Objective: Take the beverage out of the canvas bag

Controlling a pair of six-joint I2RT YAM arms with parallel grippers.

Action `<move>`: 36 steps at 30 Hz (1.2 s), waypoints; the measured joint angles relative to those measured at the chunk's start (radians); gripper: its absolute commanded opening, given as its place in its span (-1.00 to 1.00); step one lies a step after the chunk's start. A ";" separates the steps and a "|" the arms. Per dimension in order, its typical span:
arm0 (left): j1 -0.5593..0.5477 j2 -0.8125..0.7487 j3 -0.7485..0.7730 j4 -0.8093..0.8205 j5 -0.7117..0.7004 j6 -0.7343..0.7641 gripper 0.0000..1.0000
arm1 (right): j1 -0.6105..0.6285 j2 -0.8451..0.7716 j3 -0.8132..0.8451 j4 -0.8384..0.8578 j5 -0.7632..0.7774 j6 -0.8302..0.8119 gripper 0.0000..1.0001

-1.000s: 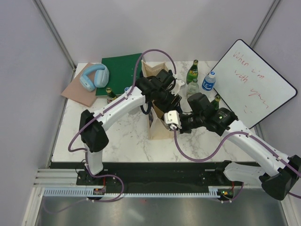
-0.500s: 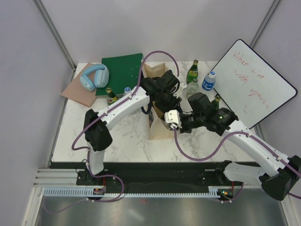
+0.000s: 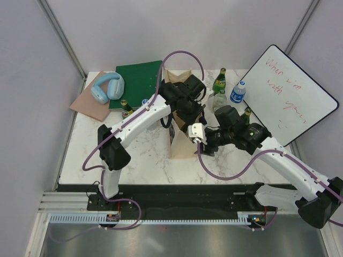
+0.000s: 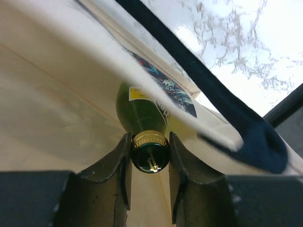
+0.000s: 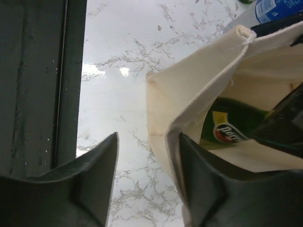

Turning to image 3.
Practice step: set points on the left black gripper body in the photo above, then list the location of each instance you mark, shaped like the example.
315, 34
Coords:
188, 114

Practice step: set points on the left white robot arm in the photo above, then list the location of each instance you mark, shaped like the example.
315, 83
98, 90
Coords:
114, 140

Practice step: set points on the white whiteboard black frame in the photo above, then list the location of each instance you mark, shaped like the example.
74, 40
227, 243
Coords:
283, 97

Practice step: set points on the beige canvas tote bag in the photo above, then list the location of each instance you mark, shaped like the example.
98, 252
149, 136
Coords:
179, 144

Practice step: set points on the clear green-capped bottle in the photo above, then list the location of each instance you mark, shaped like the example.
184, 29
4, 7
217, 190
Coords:
220, 100

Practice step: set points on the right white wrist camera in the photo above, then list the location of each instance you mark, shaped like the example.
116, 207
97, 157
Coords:
196, 133

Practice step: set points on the white cable duct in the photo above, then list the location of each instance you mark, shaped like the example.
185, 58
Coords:
109, 219

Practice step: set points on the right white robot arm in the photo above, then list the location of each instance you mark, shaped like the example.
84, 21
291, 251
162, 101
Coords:
315, 197

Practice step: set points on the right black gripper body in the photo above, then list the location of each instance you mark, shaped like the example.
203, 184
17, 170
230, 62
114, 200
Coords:
223, 136

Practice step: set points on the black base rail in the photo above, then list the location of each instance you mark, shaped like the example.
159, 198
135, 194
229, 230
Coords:
217, 197

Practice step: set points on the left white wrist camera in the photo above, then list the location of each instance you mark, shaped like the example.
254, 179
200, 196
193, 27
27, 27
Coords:
208, 92

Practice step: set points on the green Perrier glass bottle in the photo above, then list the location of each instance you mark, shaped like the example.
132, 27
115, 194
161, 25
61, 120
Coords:
219, 82

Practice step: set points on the green ring binder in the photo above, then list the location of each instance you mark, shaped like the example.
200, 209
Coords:
139, 83

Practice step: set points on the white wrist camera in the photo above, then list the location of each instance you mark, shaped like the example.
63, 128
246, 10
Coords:
196, 133
208, 92

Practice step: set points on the light blue headphones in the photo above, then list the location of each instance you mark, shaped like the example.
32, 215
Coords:
109, 86

